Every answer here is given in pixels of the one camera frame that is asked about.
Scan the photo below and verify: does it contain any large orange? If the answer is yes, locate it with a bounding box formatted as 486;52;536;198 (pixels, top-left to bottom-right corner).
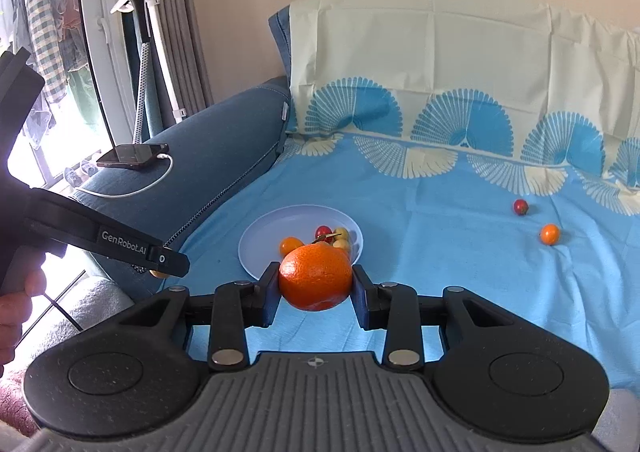
278;242;354;312

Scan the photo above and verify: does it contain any white garment steamer stand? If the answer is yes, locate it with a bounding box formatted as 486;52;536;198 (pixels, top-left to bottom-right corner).
111;0;201;124

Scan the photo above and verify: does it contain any grey curtain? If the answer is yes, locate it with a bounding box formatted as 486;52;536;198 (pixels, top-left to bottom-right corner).
112;0;216;143

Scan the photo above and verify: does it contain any dark smartphone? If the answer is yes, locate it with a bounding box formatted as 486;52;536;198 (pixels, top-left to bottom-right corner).
96;143;171;169

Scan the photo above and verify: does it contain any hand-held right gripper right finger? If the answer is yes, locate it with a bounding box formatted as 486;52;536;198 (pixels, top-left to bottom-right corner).
351;265;521;373

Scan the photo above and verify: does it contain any white charging cable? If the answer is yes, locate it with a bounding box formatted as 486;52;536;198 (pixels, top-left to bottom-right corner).
75;152;175;199

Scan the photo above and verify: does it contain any pale blue plate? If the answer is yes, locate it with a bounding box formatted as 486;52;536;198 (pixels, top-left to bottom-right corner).
238;205;365;283

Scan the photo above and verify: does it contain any white window frame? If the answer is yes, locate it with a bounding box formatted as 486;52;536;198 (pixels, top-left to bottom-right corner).
75;0;132;153

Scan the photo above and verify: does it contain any person's left hand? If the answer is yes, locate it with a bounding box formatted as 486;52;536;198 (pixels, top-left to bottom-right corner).
0;269;47;369

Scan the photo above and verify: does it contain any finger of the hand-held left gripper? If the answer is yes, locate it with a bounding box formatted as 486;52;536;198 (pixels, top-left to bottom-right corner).
145;245;191;279

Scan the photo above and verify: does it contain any maroon cloth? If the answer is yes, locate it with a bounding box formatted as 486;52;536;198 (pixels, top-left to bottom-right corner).
0;372;41;438

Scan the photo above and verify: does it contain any grey fleece blanket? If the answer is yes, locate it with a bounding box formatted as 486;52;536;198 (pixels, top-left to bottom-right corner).
15;277;137;373

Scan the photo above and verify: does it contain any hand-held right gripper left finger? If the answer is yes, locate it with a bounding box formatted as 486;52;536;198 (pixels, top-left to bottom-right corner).
120;261;282;373

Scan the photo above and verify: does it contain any row of hanging clothes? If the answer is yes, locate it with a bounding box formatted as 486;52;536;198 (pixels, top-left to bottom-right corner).
0;0;98;148

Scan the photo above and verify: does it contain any black cable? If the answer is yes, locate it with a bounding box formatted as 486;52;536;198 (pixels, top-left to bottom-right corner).
42;272;86;333

